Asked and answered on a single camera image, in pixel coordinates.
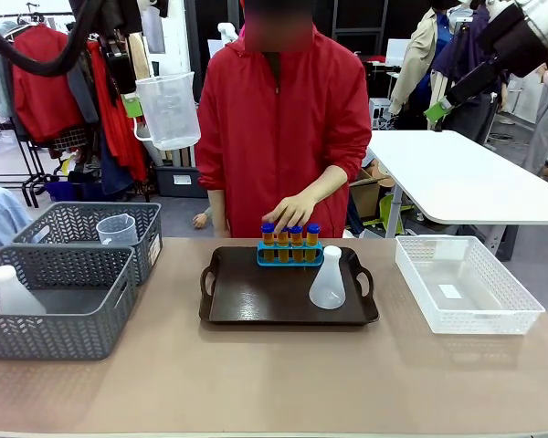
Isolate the dark grey hanging garment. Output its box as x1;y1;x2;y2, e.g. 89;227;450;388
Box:
66;58;100;127

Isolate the black clothes rack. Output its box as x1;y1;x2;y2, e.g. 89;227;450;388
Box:
0;11;152;209

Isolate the light blue shirt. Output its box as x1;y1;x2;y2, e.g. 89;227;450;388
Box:
0;176;34;261

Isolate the beige hanging garment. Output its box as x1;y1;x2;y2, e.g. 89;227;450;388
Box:
127;31;152;81

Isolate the wire grid panel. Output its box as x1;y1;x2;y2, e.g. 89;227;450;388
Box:
49;127;90;154

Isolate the grey rolled sheet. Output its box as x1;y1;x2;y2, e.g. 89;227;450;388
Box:
139;136;165;168

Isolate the blue denim garment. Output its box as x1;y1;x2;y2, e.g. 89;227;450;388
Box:
99;136;136;197

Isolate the dark brown plastic tray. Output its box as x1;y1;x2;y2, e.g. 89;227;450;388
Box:
198;245;380;326

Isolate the brown cardboard box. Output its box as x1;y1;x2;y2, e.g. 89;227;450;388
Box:
349;166;394;220

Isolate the white perforated plastic basket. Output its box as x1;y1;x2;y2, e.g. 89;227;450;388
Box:
395;235;546;336

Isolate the white plastic conical flask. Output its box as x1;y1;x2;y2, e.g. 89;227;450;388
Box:
0;265;47;316
308;245;347;310

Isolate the large grey woven basket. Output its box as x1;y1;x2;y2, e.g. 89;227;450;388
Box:
0;245;138;361

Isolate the person's left hand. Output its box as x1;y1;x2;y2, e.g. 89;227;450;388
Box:
260;193;321;235

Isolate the red hanging jacket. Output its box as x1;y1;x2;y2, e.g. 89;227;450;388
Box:
11;25;86;142

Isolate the small grey woven basket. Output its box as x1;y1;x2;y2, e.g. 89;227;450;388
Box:
12;202;163;287

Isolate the clear plastic measuring beaker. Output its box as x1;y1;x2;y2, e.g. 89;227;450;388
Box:
133;71;202;151
95;214;139;246

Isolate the person in red jacket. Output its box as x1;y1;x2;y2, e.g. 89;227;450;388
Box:
195;0;374;239

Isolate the person's right forearm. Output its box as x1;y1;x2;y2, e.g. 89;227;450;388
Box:
207;189;232;238

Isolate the white desk leg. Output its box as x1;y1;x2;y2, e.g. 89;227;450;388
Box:
385;193;406;238

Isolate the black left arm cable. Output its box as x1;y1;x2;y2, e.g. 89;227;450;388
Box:
0;0;102;78

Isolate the white desk top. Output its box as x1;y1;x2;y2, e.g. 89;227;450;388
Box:
367;130;548;225

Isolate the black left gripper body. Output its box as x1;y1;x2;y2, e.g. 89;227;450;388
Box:
99;31;143;98

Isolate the person's left forearm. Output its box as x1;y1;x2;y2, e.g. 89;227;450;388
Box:
308;163;351;206

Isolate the blue test tube rack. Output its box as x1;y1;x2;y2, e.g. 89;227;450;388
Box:
255;240;324;268

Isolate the white monitor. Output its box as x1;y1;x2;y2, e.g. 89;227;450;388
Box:
385;38;412;68

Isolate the grey storage bin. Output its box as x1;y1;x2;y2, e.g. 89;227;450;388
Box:
153;164;209;199

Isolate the navy hanging garment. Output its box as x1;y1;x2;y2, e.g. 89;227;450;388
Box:
437;4;508;133

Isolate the red hanging dress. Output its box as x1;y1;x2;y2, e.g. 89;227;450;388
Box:
87;40;150;182

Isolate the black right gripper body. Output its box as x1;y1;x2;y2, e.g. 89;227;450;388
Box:
476;5;548;79

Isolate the mannequin in beige coat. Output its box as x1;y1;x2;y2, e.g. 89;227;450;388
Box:
389;0;453;115

